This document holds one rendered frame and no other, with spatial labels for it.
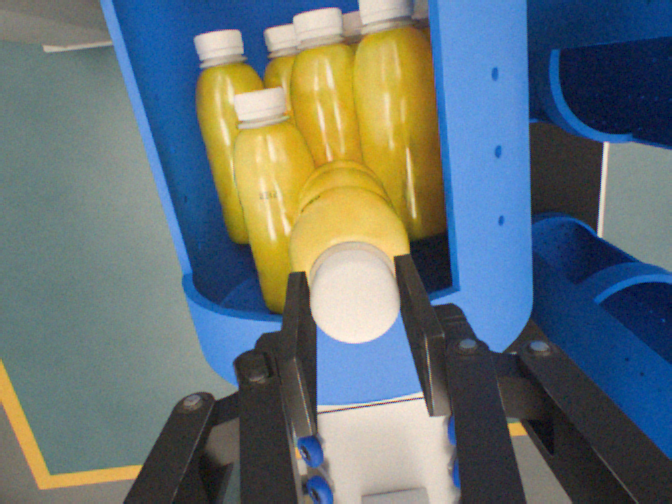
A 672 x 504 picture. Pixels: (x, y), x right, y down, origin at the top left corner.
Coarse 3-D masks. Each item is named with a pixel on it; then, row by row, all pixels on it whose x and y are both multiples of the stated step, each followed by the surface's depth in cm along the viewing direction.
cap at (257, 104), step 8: (272, 88) 37; (280, 88) 36; (240, 96) 35; (248, 96) 35; (256, 96) 35; (264, 96) 35; (272, 96) 35; (280, 96) 36; (240, 104) 35; (248, 104) 35; (256, 104) 35; (264, 104) 35; (272, 104) 35; (280, 104) 36; (240, 112) 36; (248, 112) 35; (256, 112) 35; (264, 112) 35; (272, 112) 35; (280, 112) 36
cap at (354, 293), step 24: (336, 264) 20; (360, 264) 20; (384, 264) 21; (312, 288) 20; (336, 288) 20; (360, 288) 20; (384, 288) 20; (312, 312) 20; (336, 312) 20; (360, 312) 20; (384, 312) 20; (336, 336) 21; (360, 336) 21
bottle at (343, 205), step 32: (352, 160) 35; (320, 192) 27; (352, 192) 25; (384, 192) 30; (320, 224) 23; (352, 224) 22; (384, 224) 23; (288, 256) 26; (320, 256) 22; (384, 256) 22
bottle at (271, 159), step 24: (264, 120) 36; (240, 144) 36; (264, 144) 35; (288, 144) 36; (240, 168) 36; (264, 168) 35; (288, 168) 36; (312, 168) 38; (240, 192) 37; (264, 192) 36; (288, 192) 36; (264, 216) 37; (288, 216) 37; (264, 240) 38; (288, 240) 37; (264, 264) 39; (288, 264) 38; (264, 288) 40
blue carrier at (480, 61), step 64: (128, 0) 35; (192, 0) 42; (256, 0) 45; (320, 0) 47; (448, 0) 23; (512, 0) 27; (128, 64) 34; (192, 64) 42; (256, 64) 47; (448, 64) 24; (512, 64) 28; (192, 128) 43; (448, 128) 25; (512, 128) 29; (192, 192) 42; (448, 192) 27; (512, 192) 30; (192, 256) 40; (448, 256) 47; (512, 256) 31; (256, 320) 29; (512, 320) 32; (320, 384) 29; (384, 384) 29
